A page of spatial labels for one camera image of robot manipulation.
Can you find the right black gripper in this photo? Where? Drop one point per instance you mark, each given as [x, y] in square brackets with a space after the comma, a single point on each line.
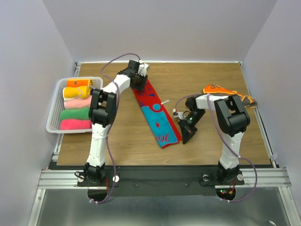
[187, 131]

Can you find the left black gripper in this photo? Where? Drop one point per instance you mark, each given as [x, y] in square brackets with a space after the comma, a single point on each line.
[141, 86]

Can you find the teal red-trimmed towel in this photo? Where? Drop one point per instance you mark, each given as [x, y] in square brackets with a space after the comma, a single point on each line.
[157, 117]

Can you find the yellow patterned towel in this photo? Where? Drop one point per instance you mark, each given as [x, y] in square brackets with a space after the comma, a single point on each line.
[76, 92]

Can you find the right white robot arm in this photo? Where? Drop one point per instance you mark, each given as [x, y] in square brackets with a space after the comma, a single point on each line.
[231, 120]

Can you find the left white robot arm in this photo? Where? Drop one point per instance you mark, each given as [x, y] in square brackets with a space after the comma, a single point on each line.
[102, 113]

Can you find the green rolled towel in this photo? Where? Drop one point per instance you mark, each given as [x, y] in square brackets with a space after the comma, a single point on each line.
[78, 114]

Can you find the orange rolled towel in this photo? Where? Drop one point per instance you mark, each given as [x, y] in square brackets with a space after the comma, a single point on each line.
[79, 82]

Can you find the grey orange-trimmed towel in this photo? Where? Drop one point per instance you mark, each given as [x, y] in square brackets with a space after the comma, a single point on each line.
[217, 90]

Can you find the light pink rolled towel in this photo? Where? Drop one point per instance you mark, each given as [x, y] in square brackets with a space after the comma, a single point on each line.
[78, 103]

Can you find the hot pink rolled towel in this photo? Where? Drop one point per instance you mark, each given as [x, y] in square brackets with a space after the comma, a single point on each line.
[74, 124]

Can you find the white plastic basket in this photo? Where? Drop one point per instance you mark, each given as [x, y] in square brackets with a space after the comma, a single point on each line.
[53, 124]

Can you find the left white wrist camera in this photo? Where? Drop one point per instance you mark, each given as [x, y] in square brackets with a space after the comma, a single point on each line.
[143, 68]

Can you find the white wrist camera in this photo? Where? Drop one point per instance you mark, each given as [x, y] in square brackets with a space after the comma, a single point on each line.
[178, 115]
[143, 68]

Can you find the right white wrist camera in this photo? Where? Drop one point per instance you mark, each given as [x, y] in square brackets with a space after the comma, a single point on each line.
[178, 115]

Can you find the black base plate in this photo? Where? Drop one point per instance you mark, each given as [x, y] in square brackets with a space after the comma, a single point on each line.
[152, 181]

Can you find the aluminium frame rail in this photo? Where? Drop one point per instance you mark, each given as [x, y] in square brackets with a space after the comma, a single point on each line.
[57, 179]

